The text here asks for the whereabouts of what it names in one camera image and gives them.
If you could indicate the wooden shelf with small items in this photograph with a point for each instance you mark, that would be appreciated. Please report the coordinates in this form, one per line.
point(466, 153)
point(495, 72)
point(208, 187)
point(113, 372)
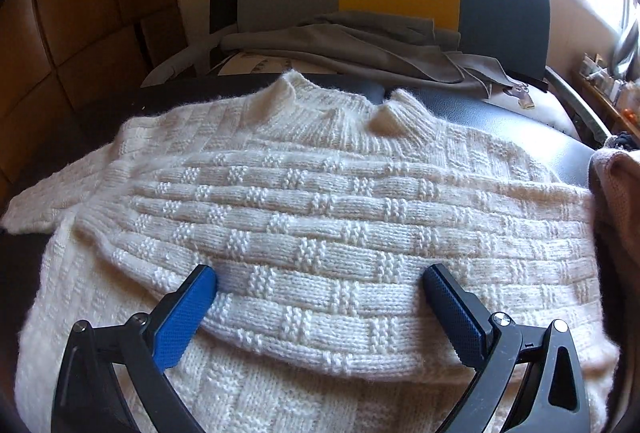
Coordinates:
point(600, 88)

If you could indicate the dark blue knit item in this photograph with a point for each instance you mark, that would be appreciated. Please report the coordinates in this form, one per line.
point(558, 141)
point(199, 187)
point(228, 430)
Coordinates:
point(625, 140)

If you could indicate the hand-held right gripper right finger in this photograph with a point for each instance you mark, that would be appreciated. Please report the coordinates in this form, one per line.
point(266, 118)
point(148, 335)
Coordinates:
point(455, 318)

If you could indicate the grey cloth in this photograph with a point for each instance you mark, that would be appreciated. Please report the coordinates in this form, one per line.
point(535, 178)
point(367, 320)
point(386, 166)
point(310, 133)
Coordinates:
point(370, 48)

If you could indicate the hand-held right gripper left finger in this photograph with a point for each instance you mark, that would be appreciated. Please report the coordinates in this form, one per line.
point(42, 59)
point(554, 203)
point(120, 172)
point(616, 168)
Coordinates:
point(185, 323)

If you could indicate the beige printed cushion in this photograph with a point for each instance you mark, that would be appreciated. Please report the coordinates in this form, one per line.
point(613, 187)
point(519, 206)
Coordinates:
point(260, 63)

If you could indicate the pinkish brown knit garment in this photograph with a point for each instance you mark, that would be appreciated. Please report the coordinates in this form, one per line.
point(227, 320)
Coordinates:
point(617, 213)

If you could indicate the white knit sweater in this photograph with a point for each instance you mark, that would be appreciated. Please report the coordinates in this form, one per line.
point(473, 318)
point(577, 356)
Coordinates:
point(320, 223)

